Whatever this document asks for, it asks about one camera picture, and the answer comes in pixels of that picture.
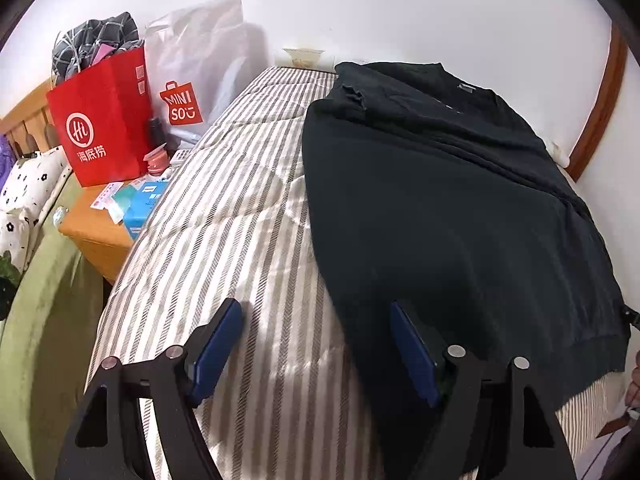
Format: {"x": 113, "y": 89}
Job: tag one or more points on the white floral pillow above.
{"x": 30, "y": 180}

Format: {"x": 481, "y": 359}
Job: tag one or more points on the purple cloth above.
{"x": 5, "y": 160}

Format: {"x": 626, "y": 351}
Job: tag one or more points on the black bottle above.
{"x": 156, "y": 132}

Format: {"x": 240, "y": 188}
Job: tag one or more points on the white plastic shopping bag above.
{"x": 210, "y": 60}

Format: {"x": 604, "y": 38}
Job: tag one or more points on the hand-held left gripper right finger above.
{"x": 412, "y": 355}

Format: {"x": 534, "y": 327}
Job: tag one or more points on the wooden headboard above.
{"x": 30, "y": 120}

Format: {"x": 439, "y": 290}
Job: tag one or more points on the pink cup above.
{"x": 156, "y": 160}

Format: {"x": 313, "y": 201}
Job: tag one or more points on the white paper leaflet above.
{"x": 107, "y": 200}

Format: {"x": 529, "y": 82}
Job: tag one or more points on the green blanket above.
{"x": 40, "y": 335}

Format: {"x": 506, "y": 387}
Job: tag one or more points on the person's right hand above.
{"x": 635, "y": 380}

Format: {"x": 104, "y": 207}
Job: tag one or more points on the brown wooden door frame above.
{"x": 600, "y": 110}

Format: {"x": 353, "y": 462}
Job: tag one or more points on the red paper bag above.
{"x": 100, "y": 125}

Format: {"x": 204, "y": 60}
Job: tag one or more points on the wooden nightstand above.
{"x": 95, "y": 232}

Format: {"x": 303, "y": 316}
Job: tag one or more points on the blue box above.
{"x": 142, "y": 210}

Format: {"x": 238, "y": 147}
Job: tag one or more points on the black sweatshirt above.
{"x": 450, "y": 210}

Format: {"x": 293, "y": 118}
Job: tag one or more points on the striped quilt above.
{"x": 250, "y": 210}

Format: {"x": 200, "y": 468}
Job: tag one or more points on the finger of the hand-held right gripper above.
{"x": 632, "y": 317}

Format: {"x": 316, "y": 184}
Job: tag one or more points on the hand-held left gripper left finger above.
{"x": 215, "y": 352}

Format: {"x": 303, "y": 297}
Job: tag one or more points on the plaid cloth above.
{"x": 100, "y": 35}

